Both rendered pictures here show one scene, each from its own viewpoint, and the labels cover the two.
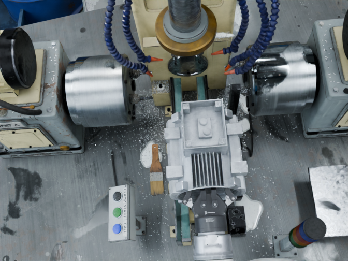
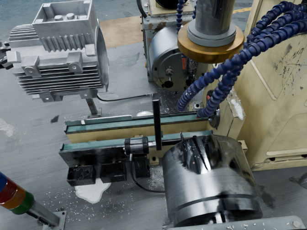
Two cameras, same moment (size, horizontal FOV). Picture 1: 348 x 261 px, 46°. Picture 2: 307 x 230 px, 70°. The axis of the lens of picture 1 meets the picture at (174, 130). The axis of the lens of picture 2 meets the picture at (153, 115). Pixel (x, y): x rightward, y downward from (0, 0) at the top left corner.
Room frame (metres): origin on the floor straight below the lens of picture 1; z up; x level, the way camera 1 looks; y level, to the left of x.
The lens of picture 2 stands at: (0.49, -0.60, 1.66)
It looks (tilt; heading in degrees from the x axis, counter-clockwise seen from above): 50 degrees down; 83
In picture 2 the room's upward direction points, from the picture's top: 5 degrees counter-clockwise
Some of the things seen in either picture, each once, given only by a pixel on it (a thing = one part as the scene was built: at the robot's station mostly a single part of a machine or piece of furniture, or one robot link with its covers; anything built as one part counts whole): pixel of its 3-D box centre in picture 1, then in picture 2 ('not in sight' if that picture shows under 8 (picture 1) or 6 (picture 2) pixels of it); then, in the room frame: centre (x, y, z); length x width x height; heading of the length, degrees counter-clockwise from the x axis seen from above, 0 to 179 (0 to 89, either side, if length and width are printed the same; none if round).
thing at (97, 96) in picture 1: (89, 91); (175, 52); (0.72, 0.27, 1.04); 0.37 x 0.25 x 0.25; 84
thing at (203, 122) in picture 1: (203, 129); (69, 25); (0.37, -0.07, 1.41); 0.12 x 0.11 x 0.07; 175
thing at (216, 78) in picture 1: (187, 57); (225, 114); (0.84, -0.10, 0.97); 0.30 x 0.11 x 0.34; 84
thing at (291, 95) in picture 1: (284, 78); (210, 194); (0.65, -0.41, 1.04); 0.41 x 0.25 x 0.25; 84
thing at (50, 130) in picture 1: (28, 103); (169, 35); (0.75, 0.51, 0.99); 0.35 x 0.31 x 0.37; 84
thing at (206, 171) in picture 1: (204, 157); (66, 60); (0.33, -0.07, 1.31); 0.20 x 0.19 x 0.19; 175
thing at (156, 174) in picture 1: (156, 169); not in sight; (0.47, 0.09, 0.80); 0.21 x 0.05 x 0.01; 175
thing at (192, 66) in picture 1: (187, 66); (211, 108); (0.78, -0.09, 1.02); 0.15 x 0.02 x 0.15; 84
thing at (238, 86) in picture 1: (233, 105); (156, 125); (0.54, -0.20, 1.12); 0.04 x 0.03 x 0.26; 174
